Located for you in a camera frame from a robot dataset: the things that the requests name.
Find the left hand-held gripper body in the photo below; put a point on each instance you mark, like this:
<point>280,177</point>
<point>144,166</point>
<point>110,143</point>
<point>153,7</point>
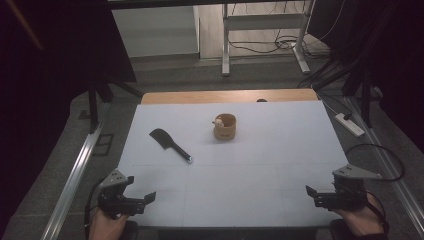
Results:
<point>111,196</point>

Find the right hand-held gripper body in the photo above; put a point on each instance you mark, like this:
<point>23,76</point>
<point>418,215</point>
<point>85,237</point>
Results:
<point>348,195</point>

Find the black kitchen knife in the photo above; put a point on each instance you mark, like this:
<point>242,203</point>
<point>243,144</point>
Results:
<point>162,137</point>

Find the round wooden holder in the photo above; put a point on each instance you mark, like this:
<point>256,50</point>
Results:
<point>226,131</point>

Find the person's right hand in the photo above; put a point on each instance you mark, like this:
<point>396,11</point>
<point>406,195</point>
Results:
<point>363,221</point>

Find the person's left hand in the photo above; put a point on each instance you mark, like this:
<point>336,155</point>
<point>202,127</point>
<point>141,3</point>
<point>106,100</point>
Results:
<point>105,228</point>

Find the white table cover sheet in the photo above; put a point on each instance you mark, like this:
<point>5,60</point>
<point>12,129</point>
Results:
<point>266,166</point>

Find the white power strip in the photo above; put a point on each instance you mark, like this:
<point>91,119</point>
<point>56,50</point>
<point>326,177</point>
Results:
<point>351,126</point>

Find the black plug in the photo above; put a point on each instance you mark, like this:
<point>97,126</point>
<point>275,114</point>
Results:
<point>347,116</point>

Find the black metal stand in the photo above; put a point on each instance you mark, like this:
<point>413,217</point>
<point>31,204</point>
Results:
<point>366,100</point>
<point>94,106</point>

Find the black curtain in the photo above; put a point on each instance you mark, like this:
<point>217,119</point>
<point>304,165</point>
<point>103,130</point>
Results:
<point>50,83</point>
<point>393,50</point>

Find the aluminium rail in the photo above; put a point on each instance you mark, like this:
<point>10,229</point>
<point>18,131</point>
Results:
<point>383,156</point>
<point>80,166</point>

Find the white metal desk frame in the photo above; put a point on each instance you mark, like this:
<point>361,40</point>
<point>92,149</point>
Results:
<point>263,21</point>

